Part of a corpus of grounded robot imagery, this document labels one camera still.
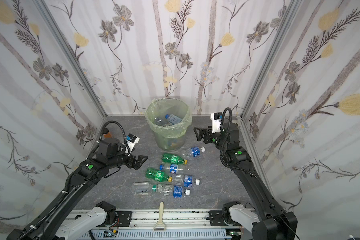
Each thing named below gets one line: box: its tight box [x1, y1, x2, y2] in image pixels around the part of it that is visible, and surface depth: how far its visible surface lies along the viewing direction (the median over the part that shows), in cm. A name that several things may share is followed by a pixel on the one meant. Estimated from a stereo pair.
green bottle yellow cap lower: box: [145, 168, 173, 183], surface depth 86 cm
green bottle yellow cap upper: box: [161, 153, 188, 165], surface depth 93 cm
